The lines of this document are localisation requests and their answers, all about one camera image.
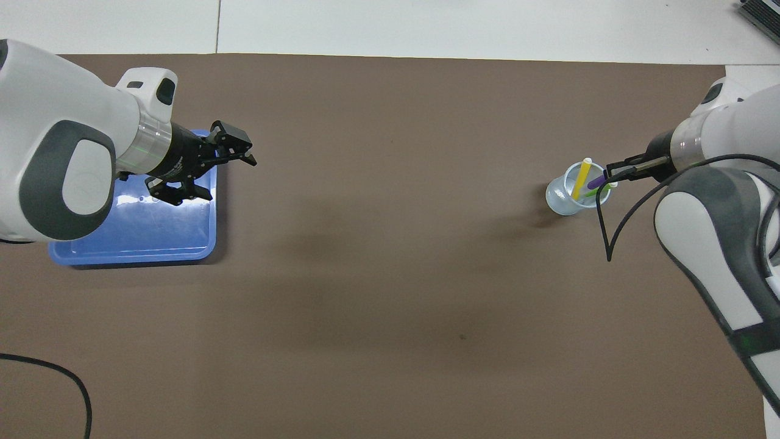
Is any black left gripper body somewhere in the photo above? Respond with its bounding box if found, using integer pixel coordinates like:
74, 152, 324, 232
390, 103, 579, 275
145, 123, 215, 184

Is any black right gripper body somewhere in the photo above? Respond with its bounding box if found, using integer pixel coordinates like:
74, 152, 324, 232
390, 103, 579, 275
643, 130, 677, 184

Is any yellow highlighter pen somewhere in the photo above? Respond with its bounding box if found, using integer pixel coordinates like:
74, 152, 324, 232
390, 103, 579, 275
571, 158, 593, 201

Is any blue plastic tray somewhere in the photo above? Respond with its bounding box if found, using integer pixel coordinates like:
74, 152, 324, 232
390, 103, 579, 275
48, 129, 218, 267

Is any clear plastic measuring cup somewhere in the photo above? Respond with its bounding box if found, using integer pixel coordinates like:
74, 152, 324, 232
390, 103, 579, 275
545, 161, 611, 216

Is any dark ribbed device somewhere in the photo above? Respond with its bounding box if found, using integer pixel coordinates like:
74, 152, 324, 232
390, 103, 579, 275
739, 0, 780, 29

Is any brown table mat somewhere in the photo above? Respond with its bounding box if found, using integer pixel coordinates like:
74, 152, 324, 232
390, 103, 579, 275
0, 54, 765, 439

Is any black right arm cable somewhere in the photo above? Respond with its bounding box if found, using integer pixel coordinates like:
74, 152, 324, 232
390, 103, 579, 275
596, 154, 780, 263

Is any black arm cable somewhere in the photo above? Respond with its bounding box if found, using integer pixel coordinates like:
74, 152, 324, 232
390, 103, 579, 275
0, 352, 93, 439
596, 154, 780, 263

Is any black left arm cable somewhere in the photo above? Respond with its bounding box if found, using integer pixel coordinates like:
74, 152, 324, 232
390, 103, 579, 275
0, 352, 93, 439

